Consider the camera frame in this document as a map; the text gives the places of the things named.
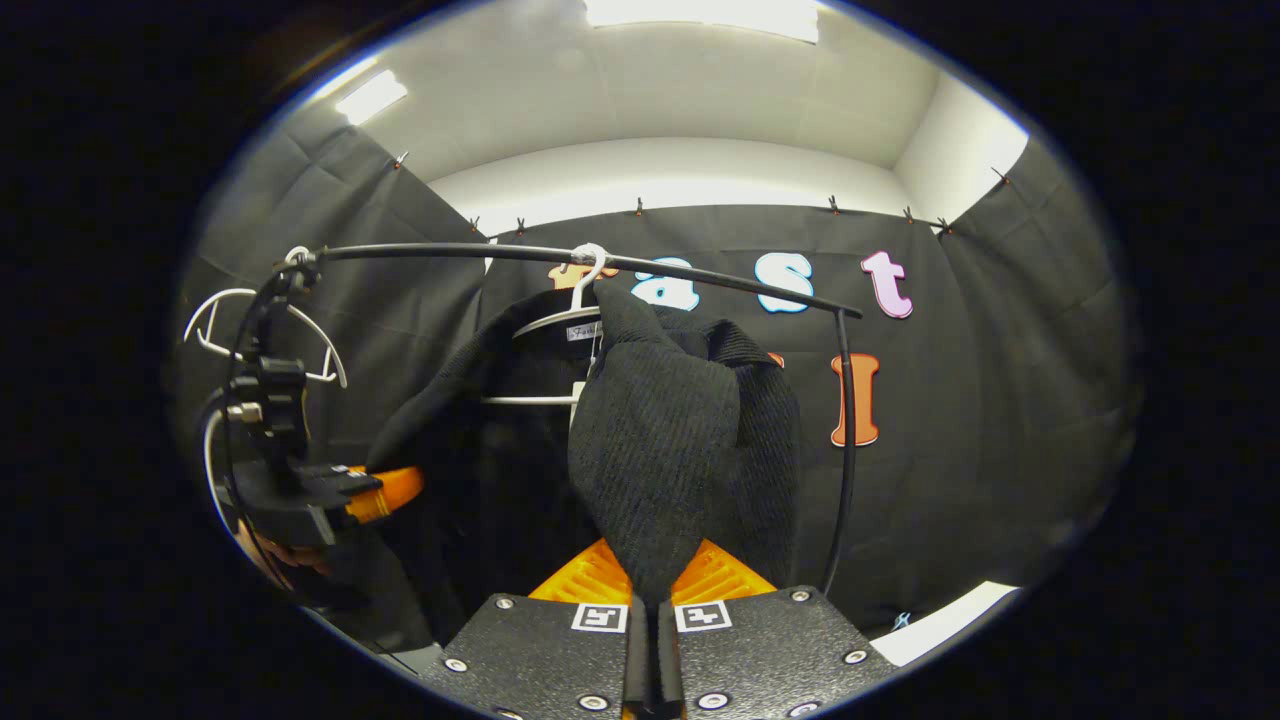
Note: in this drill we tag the long ceiling light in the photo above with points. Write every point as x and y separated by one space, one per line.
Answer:
700 15

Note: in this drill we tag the black backdrop cloth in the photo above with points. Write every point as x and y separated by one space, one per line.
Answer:
1000 420

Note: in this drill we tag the small ceiling light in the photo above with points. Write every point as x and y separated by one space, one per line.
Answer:
370 97

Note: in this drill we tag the black jacket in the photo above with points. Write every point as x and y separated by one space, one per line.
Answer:
680 450

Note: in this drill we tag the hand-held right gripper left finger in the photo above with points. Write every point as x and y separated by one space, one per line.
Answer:
540 650

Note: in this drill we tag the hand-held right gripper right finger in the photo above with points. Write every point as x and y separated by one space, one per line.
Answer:
780 650

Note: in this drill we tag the white plastic hanger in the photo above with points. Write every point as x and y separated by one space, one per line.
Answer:
575 295
335 360

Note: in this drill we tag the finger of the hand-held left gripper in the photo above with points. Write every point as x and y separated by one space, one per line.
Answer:
395 488

